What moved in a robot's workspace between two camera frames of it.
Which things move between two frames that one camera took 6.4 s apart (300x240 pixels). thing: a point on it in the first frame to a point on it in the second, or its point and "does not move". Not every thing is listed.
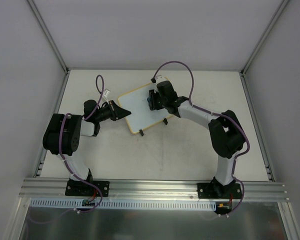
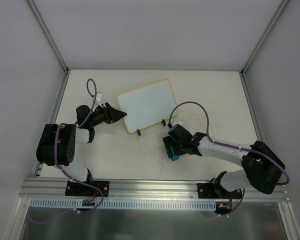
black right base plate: [216, 191] does not move
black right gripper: [152, 100] to [168, 148]
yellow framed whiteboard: [136, 102] does not move
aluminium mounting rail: [53, 188] does not move
